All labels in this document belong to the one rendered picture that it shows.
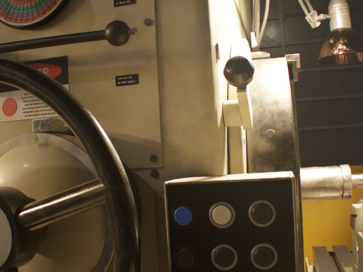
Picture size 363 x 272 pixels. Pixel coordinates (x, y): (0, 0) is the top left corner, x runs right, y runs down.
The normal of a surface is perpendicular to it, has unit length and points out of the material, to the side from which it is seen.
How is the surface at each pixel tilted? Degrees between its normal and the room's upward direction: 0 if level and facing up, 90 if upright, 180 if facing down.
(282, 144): 73
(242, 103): 145
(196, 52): 90
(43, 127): 90
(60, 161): 64
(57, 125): 90
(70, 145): 90
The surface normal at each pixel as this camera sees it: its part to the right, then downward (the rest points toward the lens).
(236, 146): -0.22, -0.32
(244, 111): -0.07, 0.80
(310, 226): -0.22, -0.04
